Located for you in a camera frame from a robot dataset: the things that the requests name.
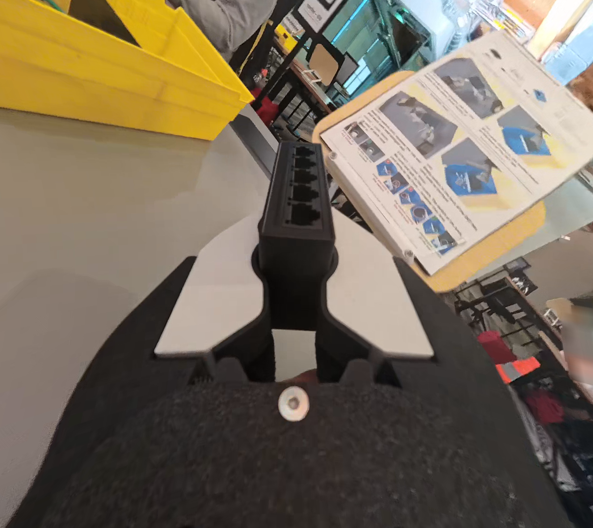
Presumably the black sign stand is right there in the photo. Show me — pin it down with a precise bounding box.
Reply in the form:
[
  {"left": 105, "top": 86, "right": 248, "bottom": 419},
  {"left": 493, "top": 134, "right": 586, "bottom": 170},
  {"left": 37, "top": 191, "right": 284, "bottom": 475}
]
[{"left": 252, "top": 25, "right": 346, "bottom": 132}]

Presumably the wooden back chair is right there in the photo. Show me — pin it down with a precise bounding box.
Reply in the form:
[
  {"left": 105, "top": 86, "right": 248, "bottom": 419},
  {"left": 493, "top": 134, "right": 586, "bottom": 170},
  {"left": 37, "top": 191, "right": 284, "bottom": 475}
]
[{"left": 306, "top": 44, "right": 347, "bottom": 87}]

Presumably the yellow plastic bin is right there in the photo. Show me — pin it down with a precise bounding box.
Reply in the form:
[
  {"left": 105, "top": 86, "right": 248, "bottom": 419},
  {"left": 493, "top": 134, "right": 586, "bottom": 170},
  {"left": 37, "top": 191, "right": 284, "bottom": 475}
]
[{"left": 0, "top": 0, "right": 254, "bottom": 141}]

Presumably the orange reflective barrier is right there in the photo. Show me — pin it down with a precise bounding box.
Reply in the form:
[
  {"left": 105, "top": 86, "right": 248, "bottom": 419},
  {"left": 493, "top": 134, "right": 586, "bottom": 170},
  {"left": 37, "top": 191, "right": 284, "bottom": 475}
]
[{"left": 495, "top": 356, "right": 541, "bottom": 384}]

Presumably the printed instruction sheet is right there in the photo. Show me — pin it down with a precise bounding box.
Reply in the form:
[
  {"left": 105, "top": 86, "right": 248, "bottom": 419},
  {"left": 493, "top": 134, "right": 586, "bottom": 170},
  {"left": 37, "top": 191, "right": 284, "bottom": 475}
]
[{"left": 320, "top": 30, "right": 593, "bottom": 276}]

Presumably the black network switch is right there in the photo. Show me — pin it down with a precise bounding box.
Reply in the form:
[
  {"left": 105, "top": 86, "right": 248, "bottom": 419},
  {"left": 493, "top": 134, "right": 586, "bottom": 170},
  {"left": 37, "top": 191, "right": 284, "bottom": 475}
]
[{"left": 258, "top": 141, "right": 336, "bottom": 332}]

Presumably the white sheet holder ledge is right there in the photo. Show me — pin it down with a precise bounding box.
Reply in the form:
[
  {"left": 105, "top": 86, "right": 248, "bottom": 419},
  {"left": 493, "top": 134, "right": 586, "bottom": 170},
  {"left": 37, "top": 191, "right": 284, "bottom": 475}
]
[{"left": 326, "top": 150, "right": 418, "bottom": 262}]

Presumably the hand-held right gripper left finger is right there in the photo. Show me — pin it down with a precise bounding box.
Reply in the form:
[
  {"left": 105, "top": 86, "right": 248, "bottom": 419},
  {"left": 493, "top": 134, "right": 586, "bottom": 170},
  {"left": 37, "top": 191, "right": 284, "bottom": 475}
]
[{"left": 154, "top": 212, "right": 275, "bottom": 381}]

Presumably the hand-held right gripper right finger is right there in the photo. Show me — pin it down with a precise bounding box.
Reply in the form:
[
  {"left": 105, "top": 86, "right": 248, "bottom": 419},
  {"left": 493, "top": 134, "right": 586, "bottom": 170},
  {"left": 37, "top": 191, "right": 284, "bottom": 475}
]
[{"left": 316, "top": 208, "right": 435, "bottom": 381}]

